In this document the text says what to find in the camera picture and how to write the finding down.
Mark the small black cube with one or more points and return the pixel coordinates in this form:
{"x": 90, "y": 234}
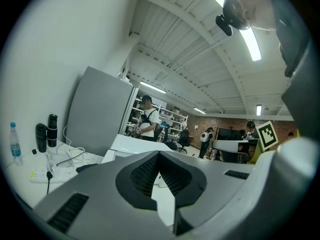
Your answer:
{"x": 34, "y": 151}

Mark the white microwave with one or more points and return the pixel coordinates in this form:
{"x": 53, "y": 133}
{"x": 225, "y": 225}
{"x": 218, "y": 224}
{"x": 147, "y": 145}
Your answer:
{"x": 135, "y": 144}

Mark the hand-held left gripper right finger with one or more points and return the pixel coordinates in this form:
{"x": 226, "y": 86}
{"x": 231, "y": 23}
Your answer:
{"x": 215, "y": 186}

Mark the grey refrigerator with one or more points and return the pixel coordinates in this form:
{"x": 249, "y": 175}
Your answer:
{"x": 100, "y": 114}

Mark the white power strip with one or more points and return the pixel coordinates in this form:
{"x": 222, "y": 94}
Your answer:
{"x": 40, "y": 175}

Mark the dark flat pouch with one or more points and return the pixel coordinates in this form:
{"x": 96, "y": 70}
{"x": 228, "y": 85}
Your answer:
{"x": 86, "y": 167}

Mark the black head-worn camera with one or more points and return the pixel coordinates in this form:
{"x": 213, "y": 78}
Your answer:
{"x": 226, "y": 24}

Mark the long ceiling light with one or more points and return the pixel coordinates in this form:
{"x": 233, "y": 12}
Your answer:
{"x": 153, "y": 87}
{"x": 259, "y": 110}
{"x": 199, "y": 110}
{"x": 252, "y": 44}

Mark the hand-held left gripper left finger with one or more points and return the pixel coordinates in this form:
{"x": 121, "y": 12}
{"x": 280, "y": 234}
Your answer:
{"x": 105, "y": 204}

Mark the black office chair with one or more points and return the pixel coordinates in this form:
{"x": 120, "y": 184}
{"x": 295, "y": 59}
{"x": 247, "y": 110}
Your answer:
{"x": 184, "y": 139}

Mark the white curved desk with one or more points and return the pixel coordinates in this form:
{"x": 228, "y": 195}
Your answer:
{"x": 228, "y": 146}

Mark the short black tumbler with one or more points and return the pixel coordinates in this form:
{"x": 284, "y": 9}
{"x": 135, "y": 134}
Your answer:
{"x": 41, "y": 137}

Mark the clear plastic water bottle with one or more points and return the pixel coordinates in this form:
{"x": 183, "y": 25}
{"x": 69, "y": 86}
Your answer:
{"x": 15, "y": 146}

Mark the tall black tumbler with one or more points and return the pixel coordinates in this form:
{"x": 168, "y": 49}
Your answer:
{"x": 52, "y": 131}

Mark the person's head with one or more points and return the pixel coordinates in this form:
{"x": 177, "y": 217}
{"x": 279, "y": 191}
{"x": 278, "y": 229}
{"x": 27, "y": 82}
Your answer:
{"x": 260, "y": 6}

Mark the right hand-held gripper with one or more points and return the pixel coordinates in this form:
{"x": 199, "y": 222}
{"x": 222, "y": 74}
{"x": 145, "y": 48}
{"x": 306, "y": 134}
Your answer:
{"x": 287, "y": 174}

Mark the white storage shelving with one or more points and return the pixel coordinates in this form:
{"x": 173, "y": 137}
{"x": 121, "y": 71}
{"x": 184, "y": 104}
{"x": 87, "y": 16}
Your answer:
{"x": 172, "y": 120}

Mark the black monitor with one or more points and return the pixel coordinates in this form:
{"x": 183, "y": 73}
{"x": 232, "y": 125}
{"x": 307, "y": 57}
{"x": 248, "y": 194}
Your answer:
{"x": 230, "y": 134}

